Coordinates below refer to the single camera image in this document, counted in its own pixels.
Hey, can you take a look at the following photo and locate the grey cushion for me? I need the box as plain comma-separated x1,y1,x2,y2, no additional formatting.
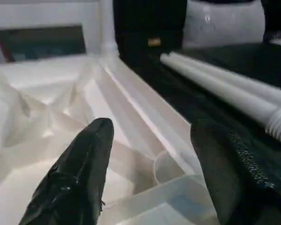
184,0,266,49

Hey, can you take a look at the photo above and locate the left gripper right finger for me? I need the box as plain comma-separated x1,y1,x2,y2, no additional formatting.
190,118,281,225

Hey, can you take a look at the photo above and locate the white plastic table leg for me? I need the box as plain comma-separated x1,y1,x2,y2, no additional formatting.
159,53,281,147
170,51,281,107
99,0,119,59

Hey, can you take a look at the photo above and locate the black box with gold label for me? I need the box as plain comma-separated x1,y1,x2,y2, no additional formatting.
112,0,187,60

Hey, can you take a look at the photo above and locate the white cabinet with glass doors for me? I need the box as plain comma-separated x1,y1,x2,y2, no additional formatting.
0,0,104,65

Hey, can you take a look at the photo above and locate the white plastic table top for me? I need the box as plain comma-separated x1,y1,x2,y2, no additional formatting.
0,52,218,225

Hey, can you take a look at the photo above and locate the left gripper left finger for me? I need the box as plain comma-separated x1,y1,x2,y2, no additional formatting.
18,117,115,225

